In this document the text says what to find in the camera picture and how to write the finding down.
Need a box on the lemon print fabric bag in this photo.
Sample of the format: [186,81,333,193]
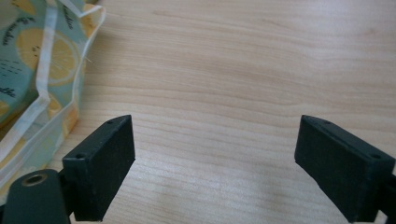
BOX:
[0,0,106,200]

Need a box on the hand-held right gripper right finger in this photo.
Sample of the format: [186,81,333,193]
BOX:
[293,114,396,224]

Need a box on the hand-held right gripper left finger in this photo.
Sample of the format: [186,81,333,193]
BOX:
[62,114,136,222]

